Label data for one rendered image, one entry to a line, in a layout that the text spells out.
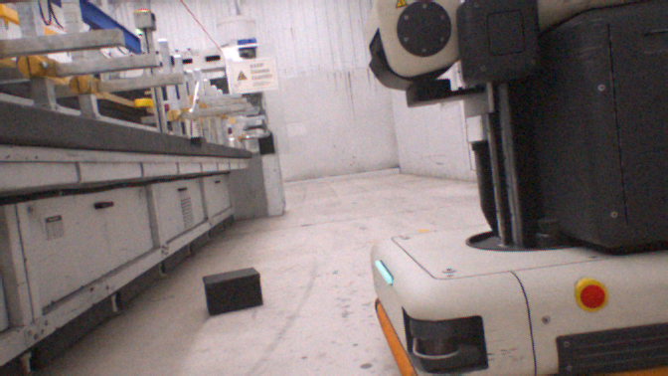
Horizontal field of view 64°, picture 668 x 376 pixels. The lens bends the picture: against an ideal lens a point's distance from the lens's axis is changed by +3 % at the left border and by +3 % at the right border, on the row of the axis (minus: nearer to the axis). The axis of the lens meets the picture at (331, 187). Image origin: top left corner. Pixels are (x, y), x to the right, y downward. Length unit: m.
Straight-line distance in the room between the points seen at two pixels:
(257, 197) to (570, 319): 4.79
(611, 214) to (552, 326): 0.21
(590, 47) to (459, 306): 0.46
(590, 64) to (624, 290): 0.36
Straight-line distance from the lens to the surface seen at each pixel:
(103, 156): 1.74
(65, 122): 1.45
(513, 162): 1.14
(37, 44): 1.25
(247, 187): 5.54
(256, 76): 5.43
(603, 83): 0.97
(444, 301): 0.86
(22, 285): 1.69
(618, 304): 0.96
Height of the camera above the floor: 0.50
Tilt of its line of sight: 3 degrees down
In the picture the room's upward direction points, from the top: 7 degrees counter-clockwise
